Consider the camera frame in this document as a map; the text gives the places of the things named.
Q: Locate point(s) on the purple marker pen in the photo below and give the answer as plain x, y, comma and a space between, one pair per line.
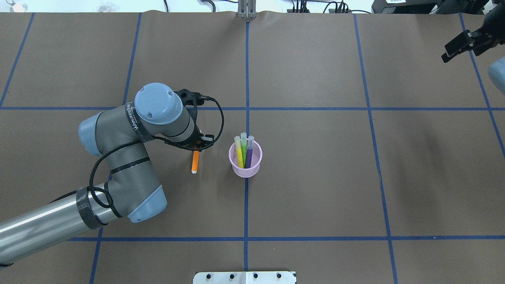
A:
249, 151

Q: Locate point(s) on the orange marker pen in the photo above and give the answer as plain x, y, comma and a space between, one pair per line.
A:
195, 162

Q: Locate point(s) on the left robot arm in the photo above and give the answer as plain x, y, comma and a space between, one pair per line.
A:
122, 182

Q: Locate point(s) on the yellow marker pen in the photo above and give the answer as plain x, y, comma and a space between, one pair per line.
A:
238, 151

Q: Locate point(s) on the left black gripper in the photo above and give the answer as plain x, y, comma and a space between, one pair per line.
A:
196, 141

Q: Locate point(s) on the white column base plate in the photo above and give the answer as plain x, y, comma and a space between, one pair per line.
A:
245, 277

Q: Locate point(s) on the black box device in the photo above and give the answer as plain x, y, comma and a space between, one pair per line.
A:
403, 6

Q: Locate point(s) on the aluminium frame post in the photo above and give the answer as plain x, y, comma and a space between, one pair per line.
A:
246, 9

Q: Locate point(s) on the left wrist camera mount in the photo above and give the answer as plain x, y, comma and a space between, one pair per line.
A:
192, 99

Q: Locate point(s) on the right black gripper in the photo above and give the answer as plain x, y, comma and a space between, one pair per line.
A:
488, 39

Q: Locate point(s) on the green marker pen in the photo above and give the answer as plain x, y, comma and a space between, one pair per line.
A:
243, 137

